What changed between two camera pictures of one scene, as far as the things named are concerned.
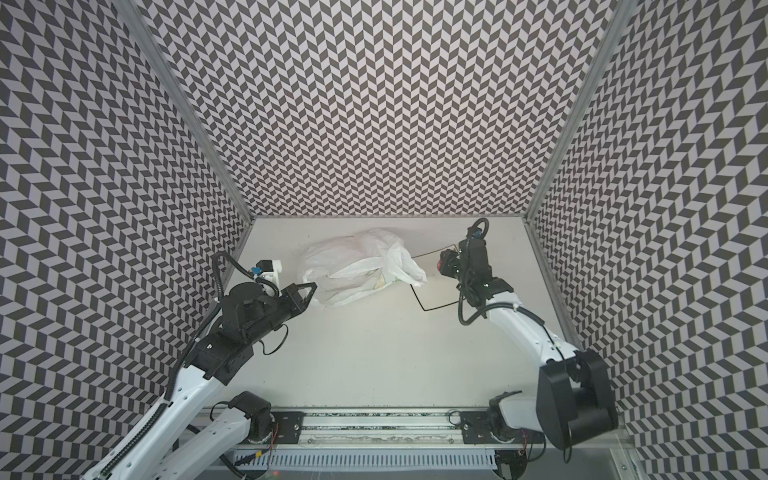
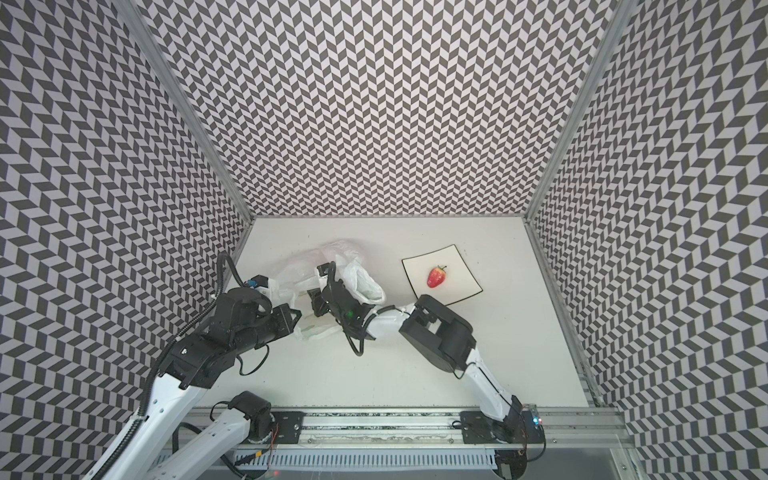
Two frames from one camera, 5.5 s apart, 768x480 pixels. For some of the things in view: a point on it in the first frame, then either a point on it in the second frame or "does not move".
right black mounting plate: [476, 429] does not move
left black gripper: [291, 295] does not move
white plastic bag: [347, 267] -> [298, 273]
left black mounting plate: [287, 427] does not move
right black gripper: [459, 262] -> [328, 293]
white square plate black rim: [439, 290] does not move
